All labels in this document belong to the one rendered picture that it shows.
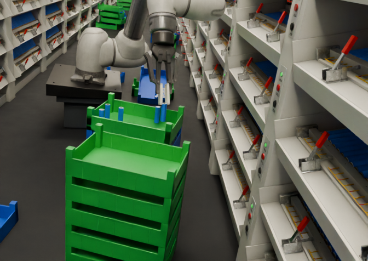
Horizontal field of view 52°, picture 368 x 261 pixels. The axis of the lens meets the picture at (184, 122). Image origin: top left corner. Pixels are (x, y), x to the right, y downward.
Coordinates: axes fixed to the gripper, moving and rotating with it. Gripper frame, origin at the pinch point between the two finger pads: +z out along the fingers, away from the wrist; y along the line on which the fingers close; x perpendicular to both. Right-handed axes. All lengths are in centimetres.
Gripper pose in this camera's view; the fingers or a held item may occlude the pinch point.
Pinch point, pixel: (164, 94)
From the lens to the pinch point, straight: 125.3
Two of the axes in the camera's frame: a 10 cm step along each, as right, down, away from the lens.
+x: 3.2, -0.3, -9.5
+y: -9.5, 0.1, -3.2
